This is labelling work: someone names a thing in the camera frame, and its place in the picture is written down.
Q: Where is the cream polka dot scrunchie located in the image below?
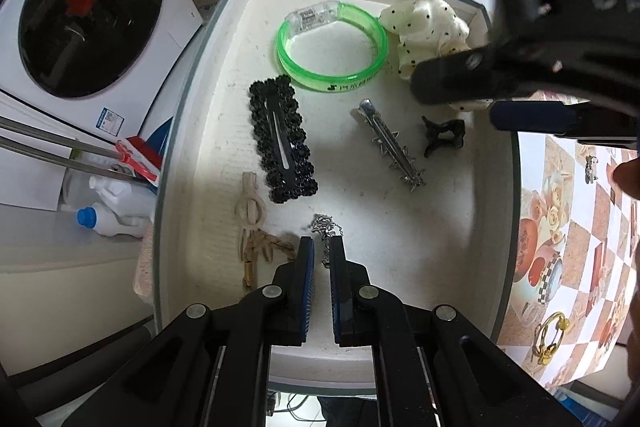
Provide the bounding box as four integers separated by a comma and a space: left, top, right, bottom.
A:
378, 0, 470, 81

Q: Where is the white shallow tray box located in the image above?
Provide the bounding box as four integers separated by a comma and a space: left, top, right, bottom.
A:
152, 0, 522, 396

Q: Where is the patterned checkered tablecloth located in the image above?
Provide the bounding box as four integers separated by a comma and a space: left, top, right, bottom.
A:
476, 0, 639, 389

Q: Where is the green translucent bracelet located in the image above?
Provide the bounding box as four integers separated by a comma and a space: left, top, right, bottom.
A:
275, 0, 391, 93

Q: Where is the silver chain charm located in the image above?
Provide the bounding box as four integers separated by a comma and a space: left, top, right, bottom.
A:
310, 213, 344, 269

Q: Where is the blue dustpan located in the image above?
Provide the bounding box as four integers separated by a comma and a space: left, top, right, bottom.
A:
144, 118, 172, 169

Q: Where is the silver spiked hair clip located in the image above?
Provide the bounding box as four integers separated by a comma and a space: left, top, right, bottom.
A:
358, 98, 424, 191

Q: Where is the small silver charm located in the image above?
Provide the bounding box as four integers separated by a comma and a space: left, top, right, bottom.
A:
585, 155, 599, 184

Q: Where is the small black claw clip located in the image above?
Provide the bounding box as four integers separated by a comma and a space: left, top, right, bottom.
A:
422, 116, 465, 158

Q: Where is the yellow cord hair tie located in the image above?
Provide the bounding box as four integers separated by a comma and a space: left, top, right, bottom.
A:
530, 311, 573, 367

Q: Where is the white washing machine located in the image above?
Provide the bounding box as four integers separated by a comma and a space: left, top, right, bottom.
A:
1, 0, 202, 142

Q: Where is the white blue-capped bottle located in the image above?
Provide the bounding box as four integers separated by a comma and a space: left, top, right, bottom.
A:
76, 202, 150, 239

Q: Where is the red handled mop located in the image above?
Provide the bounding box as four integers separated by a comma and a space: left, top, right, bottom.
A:
1, 117, 160, 188

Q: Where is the black beaded hair clip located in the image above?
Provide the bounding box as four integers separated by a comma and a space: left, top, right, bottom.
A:
248, 75, 318, 204

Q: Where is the beige braided hair tie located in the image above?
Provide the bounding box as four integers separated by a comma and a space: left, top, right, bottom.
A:
233, 171, 298, 291

